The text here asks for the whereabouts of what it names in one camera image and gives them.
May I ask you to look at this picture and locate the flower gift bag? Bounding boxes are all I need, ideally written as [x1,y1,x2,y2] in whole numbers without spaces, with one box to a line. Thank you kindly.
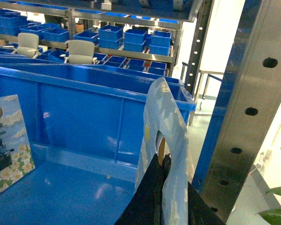
[135,78,194,225]
[0,95,35,193]

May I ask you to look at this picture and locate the large blue plastic bin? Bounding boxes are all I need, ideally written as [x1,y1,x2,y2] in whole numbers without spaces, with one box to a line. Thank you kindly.
[0,64,196,225]

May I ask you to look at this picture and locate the grey office chair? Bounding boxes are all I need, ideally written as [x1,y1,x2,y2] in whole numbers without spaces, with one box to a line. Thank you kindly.
[3,33,41,59]
[60,40,97,65]

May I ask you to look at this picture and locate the steel rack upright post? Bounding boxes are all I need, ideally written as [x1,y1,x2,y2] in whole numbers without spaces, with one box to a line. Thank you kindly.
[192,0,281,225]

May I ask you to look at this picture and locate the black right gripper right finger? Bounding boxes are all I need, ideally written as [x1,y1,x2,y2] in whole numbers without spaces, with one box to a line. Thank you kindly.
[163,153,225,225]

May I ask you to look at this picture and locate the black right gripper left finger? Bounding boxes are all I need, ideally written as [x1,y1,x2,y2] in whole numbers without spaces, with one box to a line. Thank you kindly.
[115,154,164,225]

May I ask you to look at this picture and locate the green potted plant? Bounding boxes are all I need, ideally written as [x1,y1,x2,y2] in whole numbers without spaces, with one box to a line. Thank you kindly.
[256,133,281,225]

